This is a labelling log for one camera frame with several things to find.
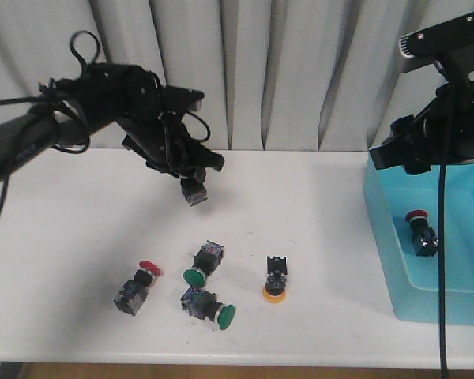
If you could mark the white pleated curtain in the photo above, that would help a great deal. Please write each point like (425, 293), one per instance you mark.
(277, 75)

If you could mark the light blue plastic box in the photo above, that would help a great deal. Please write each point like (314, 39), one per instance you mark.
(412, 280)

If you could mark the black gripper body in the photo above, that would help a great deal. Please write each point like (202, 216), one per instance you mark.
(443, 132)
(129, 96)

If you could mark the red push button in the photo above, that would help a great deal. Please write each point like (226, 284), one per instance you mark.
(133, 293)
(424, 238)

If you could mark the green push button lower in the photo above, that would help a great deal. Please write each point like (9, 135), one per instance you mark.
(202, 304)

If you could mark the red push button lying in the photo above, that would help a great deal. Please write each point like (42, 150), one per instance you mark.
(133, 293)

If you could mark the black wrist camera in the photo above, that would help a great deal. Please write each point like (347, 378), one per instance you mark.
(181, 100)

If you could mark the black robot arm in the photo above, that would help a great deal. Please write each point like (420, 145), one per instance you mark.
(68, 112)

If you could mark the yellow push button upside-down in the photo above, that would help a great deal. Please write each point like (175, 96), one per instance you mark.
(274, 289)

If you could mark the green push button upper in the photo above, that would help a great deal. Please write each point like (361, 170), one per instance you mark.
(206, 261)

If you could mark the yellow push button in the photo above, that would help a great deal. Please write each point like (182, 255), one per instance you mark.
(193, 189)

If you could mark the green push button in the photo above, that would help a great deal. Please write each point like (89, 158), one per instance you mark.
(206, 261)
(202, 304)

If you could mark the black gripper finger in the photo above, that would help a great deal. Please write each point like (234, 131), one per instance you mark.
(129, 144)
(204, 157)
(392, 154)

